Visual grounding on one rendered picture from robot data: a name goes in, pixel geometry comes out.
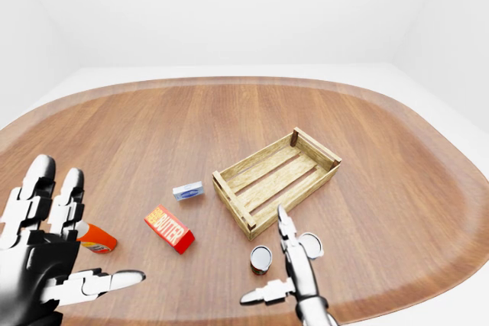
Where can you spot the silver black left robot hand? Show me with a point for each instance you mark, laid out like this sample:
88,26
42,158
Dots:
38,257

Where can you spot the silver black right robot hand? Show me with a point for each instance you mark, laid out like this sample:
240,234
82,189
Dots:
296,261

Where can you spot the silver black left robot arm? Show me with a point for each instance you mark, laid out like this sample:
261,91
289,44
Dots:
34,314

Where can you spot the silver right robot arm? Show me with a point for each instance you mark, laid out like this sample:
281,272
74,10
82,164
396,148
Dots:
315,312

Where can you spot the red tomato sauce tin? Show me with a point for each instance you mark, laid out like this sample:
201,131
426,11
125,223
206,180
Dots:
261,261

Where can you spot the wooden slat tray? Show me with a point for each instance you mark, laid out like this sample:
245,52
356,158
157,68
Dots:
275,184

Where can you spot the silver lidded tin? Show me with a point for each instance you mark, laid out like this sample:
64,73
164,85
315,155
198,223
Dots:
314,246

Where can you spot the orange white bottle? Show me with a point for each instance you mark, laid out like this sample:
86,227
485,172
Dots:
97,240

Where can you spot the small blue white box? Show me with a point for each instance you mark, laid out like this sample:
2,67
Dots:
188,191

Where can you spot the red butter box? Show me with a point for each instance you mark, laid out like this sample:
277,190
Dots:
169,229

